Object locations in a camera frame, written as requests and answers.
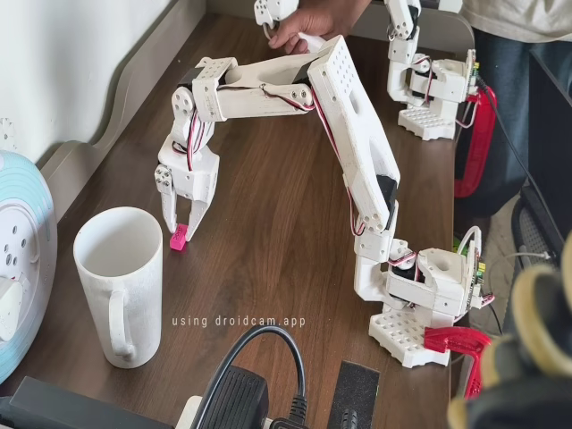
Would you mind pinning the white follower gripper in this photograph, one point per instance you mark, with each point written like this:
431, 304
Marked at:
199, 178

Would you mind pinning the small pink block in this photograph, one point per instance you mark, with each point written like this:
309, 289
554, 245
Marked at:
178, 242

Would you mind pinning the white leader robot arm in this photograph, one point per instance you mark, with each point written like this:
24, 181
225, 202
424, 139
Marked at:
402, 67

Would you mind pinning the person's forearm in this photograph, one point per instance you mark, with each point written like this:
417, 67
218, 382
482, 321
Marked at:
357, 6

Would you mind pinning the white follower robot arm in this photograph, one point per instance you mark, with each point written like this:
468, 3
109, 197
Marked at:
357, 125

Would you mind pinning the person's hand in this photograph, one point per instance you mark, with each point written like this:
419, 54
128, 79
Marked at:
313, 18

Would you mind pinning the tall white mug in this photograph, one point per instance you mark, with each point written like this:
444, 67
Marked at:
120, 286

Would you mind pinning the white flower decoration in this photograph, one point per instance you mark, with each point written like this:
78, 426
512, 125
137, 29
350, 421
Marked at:
6, 134

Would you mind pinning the black power adapter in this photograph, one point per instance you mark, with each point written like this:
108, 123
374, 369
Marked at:
232, 397

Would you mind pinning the white plug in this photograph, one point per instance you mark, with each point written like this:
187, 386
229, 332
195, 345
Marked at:
8, 308

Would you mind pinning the black flat box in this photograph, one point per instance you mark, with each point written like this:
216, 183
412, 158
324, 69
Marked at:
67, 406

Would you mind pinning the black foam block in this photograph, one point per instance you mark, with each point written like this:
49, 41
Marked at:
355, 384

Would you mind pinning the red smooth clamp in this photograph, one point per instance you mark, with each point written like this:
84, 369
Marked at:
478, 147

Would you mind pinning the red clamp with ribbed jaw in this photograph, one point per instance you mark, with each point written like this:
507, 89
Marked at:
451, 340

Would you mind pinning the black mesh panel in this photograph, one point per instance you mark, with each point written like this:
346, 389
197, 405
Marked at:
536, 237

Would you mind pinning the blurred yellow black object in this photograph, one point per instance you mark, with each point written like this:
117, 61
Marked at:
536, 313

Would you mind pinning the grey wavy desk side rail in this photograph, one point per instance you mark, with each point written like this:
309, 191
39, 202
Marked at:
134, 67

